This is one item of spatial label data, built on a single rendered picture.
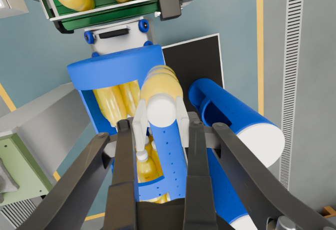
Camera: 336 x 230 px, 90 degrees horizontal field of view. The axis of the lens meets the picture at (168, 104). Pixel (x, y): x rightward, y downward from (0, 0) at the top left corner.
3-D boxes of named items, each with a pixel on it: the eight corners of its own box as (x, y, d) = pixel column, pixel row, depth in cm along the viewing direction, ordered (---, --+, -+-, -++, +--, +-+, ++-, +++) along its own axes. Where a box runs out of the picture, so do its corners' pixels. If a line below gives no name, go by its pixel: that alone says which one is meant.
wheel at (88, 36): (90, 43, 60) (95, 42, 61) (85, 30, 58) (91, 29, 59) (86, 45, 63) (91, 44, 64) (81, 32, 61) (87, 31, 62)
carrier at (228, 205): (211, 157, 191) (221, 136, 182) (256, 245, 110) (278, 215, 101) (188, 152, 186) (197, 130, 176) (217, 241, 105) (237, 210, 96)
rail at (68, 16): (55, 21, 59) (50, 21, 56) (54, 19, 59) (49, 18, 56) (165, -2, 60) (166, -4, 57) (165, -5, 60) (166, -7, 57)
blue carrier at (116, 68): (144, 207, 99) (139, 270, 72) (87, 58, 65) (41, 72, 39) (191, 198, 98) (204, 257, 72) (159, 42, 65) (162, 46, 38)
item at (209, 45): (187, 167, 213) (190, 176, 199) (158, 46, 156) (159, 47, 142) (227, 157, 213) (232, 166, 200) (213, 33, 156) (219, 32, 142)
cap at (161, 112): (179, 98, 22) (180, 103, 21) (171, 123, 24) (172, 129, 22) (150, 91, 22) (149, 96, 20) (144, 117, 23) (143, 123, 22)
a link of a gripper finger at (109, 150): (133, 157, 14) (96, 160, 14) (139, 128, 19) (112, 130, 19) (130, 141, 13) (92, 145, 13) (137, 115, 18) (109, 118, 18)
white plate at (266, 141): (276, 113, 72) (274, 112, 73) (219, 143, 75) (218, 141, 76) (291, 156, 83) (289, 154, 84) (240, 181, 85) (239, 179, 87)
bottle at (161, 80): (179, 68, 39) (194, 90, 22) (171, 96, 42) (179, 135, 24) (149, 61, 38) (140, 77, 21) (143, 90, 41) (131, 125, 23)
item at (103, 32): (106, 39, 65) (97, 39, 53) (104, 32, 64) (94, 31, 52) (132, 33, 65) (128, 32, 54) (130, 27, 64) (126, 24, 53)
